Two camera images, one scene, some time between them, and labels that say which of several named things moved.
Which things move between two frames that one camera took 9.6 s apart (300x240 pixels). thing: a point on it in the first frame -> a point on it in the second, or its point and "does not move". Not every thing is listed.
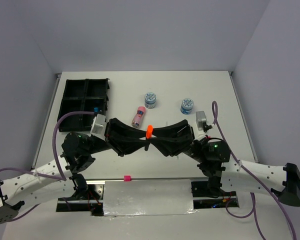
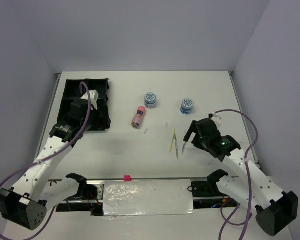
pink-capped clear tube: (139, 117) does not move
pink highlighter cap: (127, 178) does not move
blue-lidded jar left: (150, 100) does not move
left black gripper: (123, 138) -> (104, 122)
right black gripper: (169, 141) -> (193, 128)
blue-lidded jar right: (187, 104) does not move
